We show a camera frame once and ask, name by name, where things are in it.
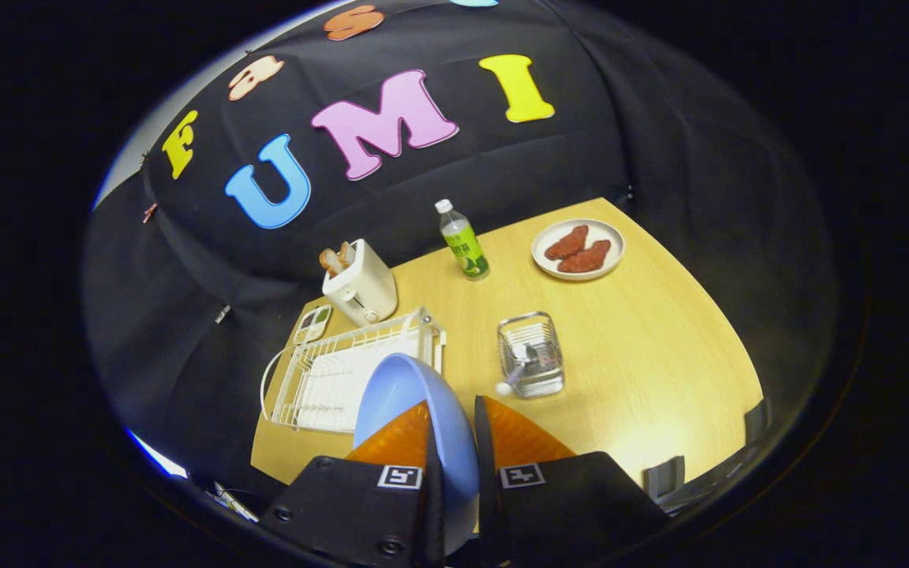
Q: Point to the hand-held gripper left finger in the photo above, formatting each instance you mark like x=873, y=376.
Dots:
x=344, y=513

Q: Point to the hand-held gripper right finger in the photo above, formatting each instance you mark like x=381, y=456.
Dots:
x=565, y=505

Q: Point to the blue plate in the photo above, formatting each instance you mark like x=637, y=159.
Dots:
x=399, y=386

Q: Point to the grey spoon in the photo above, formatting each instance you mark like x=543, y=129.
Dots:
x=521, y=355

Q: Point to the small white dish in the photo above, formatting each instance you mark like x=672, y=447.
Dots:
x=608, y=237

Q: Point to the dark grey chair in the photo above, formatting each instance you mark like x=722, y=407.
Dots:
x=663, y=477

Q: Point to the white divided tray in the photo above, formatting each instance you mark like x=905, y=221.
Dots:
x=312, y=325

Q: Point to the white toaster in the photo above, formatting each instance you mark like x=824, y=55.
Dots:
x=368, y=288

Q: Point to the red meat piece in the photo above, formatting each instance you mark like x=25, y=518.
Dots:
x=566, y=242
x=585, y=259

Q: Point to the toast slice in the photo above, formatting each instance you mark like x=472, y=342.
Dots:
x=331, y=262
x=347, y=253

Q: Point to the green label drink bottle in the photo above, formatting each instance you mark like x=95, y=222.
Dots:
x=464, y=244

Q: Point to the black backdrop cloth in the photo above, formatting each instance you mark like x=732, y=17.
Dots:
x=660, y=142

